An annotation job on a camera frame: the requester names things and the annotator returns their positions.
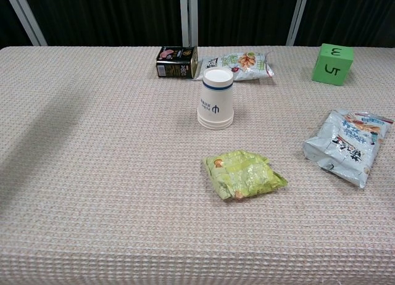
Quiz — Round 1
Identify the white paper cup blue print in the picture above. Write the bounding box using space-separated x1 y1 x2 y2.
197 67 235 125
197 120 235 131

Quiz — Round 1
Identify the light green snack packet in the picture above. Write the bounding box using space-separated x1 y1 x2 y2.
202 149 288 201

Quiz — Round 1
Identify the black luncheon meat can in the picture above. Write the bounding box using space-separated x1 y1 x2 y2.
156 46 198 80

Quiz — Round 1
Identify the white green snack bag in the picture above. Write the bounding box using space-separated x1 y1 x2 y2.
193 51 275 82

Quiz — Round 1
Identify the beige waffle tablecloth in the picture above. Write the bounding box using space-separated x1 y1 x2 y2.
0 46 395 285

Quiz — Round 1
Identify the black curtain panel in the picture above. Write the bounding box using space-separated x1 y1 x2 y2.
197 0 299 47
294 0 395 48
0 0 33 48
21 0 183 47

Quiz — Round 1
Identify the silver blue snack bag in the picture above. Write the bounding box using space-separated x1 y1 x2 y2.
302 109 395 189

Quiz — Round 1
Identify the green numbered foam cube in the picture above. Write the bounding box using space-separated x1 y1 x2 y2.
311 43 354 87

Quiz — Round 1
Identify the white frame post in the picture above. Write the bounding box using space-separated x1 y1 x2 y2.
286 0 310 47
2 0 48 47
179 0 199 48

